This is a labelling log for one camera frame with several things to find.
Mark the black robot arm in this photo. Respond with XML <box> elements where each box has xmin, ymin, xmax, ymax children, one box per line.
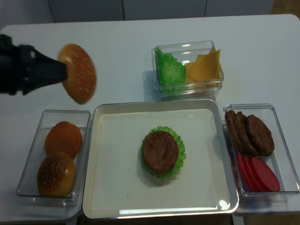
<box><xmin>0</xmin><ymin>34</ymin><xmax>68</xmax><ymax>95</ymax></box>

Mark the plain bottom bun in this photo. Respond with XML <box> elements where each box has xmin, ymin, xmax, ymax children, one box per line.
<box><xmin>45</xmin><ymin>121</ymin><xmax>83</xmax><ymax>158</ymax></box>

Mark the middle red tomato slice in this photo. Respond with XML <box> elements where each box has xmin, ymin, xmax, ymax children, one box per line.
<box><xmin>243</xmin><ymin>156</ymin><xmax>264</xmax><ymax>192</ymax></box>

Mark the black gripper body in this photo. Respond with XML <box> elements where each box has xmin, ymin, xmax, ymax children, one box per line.
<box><xmin>9</xmin><ymin>45</ymin><xmax>35</xmax><ymax>95</ymax></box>

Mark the brown patty on burger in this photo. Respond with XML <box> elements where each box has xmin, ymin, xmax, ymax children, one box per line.
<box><xmin>142</xmin><ymin>131</ymin><xmax>179</xmax><ymax>174</ymax></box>

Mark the red tomato slice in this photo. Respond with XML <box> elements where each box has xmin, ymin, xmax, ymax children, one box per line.
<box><xmin>237</xmin><ymin>153</ymin><xmax>255</xmax><ymax>192</ymax></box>
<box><xmin>250</xmin><ymin>157</ymin><xmax>280</xmax><ymax>192</ymax></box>
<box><xmin>243</xmin><ymin>156</ymin><xmax>264</xmax><ymax>192</ymax></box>

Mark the left brown patty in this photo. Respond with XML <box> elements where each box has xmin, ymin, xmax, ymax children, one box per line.
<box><xmin>225</xmin><ymin>110</ymin><xmax>245</xmax><ymax>154</ymax></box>

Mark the back yellow cheese slice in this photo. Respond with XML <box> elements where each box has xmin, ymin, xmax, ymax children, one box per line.
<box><xmin>209</xmin><ymin>46</ymin><xmax>221</xmax><ymax>60</ymax></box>

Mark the clear patty tomato container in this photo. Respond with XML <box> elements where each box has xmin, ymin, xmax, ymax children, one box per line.
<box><xmin>224</xmin><ymin>104</ymin><xmax>300</xmax><ymax>205</ymax></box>

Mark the yellow cheese slice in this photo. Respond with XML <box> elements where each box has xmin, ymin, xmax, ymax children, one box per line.
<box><xmin>184</xmin><ymin>54</ymin><xmax>220</xmax><ymax>83</ymax></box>
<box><xmin>209</xmin><ymin>46</ymin><xmax>221</xmax><ymax>60</ymax></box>

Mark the clear lettuce cheese container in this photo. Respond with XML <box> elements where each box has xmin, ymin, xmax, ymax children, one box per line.
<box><xmin>152</xmin><ymin>40</ymin><xmax>224</xmax><ymax>100</ymax></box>

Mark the left red tomato slice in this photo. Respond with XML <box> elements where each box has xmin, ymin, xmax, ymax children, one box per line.
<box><xmin>237</xmin><ymin>153</ymin><xmax>255</xmax><ymax>192</ymax></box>

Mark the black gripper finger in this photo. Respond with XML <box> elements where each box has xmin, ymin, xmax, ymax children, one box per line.
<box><xmin>25</xmin><ymin>70</ymin><xmax>67</xmax><ymax>92</ymax></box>
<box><xmin>31</xmin><ymin>47</ymin><xmax>67</xmax><ymax>70</ymax></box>

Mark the middle brown patty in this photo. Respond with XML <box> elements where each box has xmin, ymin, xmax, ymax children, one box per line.
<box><xmin>234</xmin><ymin>112</ymin><xmax>258</xmax><ymax>157</ymax></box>

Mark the right brown patty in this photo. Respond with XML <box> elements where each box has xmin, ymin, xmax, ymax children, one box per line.
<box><xmin>245</xmin><ymin>115</ymin><xmax>275</xmax><ymax>156</ymax></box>

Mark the green lettuce in container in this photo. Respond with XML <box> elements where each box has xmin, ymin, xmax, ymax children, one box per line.
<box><xmin>156</xmin><ymin>47</ymin><xmax>187</xmax><ymax>93</ymax></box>

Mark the white metal tray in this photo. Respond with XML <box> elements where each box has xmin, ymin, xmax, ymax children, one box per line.
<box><xmin>82</xmin><ymin>99</ymin><xmax>239</xmax><ymax>219</ymax></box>

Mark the sesame bun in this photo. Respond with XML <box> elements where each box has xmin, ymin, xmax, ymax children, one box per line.
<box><xmin>37</xmin><ymin>151</ymin><xmax>76</xmax><ymax>197</ymax></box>
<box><xmin>58</xmin><ymin>44</ymin><xmax>97</xmax><ymax>105</ymax></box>

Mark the clear bun container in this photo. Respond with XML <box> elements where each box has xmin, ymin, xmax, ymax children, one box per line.
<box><xmin>15</xmin><ymin>110</ymin><xmax>91</xmax><ymax>207</ymax></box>

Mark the green lettuce on burger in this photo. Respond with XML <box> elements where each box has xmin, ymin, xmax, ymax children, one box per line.
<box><xmin>140</xmin><ymin>126</ymin><xmax>186</xmax><ymax>179</ymax></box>

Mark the right red tomato slice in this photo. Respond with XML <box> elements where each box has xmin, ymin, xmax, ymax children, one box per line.
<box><xmin>250</xmin><ymin>157</ymin><xmax>280</xmax><ymax>192</ymax></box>

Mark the front yellow cheese slice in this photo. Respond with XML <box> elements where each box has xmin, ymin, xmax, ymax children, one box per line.
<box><xmin>184</xmin><ymin>54</ymin><xmax>220</xmax><ymax>83</ymax></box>

